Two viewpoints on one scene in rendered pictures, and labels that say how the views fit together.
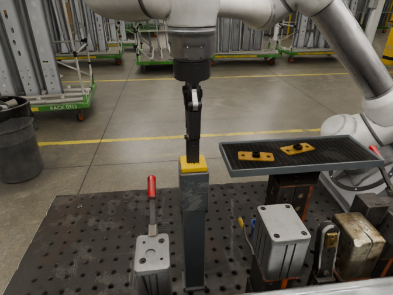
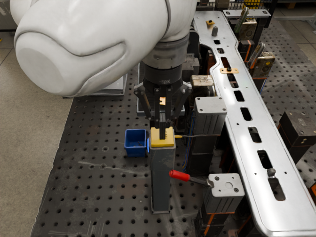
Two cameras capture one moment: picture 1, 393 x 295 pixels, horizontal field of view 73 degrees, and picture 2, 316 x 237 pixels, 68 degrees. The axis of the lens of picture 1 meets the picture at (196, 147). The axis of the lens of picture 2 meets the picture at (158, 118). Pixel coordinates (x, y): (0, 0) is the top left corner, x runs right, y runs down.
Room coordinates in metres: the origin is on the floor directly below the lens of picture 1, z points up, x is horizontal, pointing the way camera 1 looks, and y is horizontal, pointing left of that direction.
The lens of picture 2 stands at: (0.51, 0.40, 1.64)
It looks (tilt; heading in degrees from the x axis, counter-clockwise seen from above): 47 degrees down; 275
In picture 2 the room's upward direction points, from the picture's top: straight up
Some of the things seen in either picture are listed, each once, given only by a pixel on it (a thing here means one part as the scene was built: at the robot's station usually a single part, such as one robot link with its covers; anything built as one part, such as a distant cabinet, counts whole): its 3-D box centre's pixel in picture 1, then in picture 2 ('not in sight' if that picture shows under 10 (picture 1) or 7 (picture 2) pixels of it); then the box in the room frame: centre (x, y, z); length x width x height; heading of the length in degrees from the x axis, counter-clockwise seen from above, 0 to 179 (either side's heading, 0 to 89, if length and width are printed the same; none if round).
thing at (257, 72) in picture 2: not in sight; (254, 83); (0.10, -0.60, 0.87); 0.12 x 0.09 x 0.35; 7
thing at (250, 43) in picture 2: not in sight; (240, 64); (0.13, -0.81, 0.84); 0.11 x 0.08 x 0.29; 7
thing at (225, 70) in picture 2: not in sight; (229, 69); (0.26, -0.52, 1.01); 0.08 x 0.04 x 0.01; 6
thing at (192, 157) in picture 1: (192, 149); (163, 126); (0.53, 0.01, 1.19); 0.03 x 0.01 x 0.07; 97
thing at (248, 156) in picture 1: (255, 154); (162, 94); (0.55, -0.14, 1.17); 0.08 x 0.04 x 0.01; 85
